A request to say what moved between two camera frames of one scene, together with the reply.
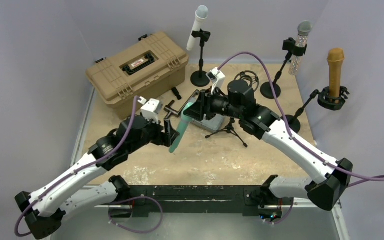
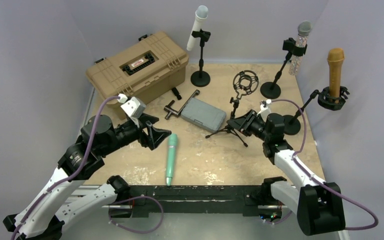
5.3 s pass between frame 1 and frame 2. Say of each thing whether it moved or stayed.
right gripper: moved
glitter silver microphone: stayed
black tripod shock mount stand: stayed
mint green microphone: moved
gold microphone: stayed
